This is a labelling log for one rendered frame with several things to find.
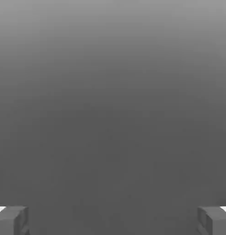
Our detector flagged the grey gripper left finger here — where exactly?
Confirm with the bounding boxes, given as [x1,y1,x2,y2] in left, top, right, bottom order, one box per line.
[0,206,30,235]

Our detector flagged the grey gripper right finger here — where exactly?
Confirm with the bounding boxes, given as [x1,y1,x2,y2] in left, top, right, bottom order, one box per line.
[197,206,226,235]

